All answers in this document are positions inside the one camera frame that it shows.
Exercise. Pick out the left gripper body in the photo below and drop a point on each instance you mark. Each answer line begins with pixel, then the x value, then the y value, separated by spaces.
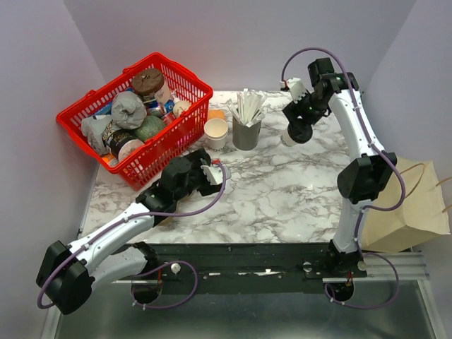
pixel 199 179

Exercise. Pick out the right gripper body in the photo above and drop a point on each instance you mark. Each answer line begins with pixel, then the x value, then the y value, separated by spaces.
pixel 308 109

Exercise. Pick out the brown paper bag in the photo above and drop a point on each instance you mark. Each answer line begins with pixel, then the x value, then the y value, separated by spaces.
pixel 422 216

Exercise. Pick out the black coffee cup lid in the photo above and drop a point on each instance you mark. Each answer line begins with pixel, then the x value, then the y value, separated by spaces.
pixel 300 133

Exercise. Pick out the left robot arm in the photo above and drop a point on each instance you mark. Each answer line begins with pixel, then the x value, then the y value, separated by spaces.
pixel 69 273

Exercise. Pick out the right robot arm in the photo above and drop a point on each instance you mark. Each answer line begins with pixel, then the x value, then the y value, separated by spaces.
pixel 370 168

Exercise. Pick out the red plastic basket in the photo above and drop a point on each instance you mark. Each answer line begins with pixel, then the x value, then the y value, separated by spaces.
pixel 191 100

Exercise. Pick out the white paper cup stack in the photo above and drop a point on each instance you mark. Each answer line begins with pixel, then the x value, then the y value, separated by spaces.
pixel 216 131

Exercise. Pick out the white paper straws bundle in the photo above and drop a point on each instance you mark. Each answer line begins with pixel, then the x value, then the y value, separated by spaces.
pixel 248 108

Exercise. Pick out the grey straw holder cup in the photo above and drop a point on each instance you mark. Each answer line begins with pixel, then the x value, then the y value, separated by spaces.
pixel 243 137

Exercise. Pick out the orange sponge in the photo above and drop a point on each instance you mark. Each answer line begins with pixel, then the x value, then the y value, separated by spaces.
pixel 216 114

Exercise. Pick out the green avocado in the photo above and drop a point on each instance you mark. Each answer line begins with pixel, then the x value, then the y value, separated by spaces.
pixel 150 127

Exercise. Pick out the black printed paper cup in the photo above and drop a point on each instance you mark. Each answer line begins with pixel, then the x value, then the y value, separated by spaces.
pixel 121 143

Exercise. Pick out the grey crumpled paper bag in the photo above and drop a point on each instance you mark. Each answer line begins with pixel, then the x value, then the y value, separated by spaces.
pixel 128 110

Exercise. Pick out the brown lidded ice cream tub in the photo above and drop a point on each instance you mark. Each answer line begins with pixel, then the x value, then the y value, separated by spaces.
pixel 148 82

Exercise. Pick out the white crumpled paper wrapper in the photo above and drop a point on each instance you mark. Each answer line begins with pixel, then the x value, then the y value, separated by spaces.
pixel 92 128

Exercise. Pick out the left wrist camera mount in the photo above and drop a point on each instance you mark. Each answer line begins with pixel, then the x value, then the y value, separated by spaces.
pixel 216 172

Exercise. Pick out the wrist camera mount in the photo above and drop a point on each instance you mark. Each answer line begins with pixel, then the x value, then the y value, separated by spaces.
pixel 216 172
pixel 296 89

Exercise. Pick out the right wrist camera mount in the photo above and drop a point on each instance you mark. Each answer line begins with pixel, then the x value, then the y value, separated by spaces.
pixel 296 89

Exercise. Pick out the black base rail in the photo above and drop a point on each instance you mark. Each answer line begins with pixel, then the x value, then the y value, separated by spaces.
pixel 225 269

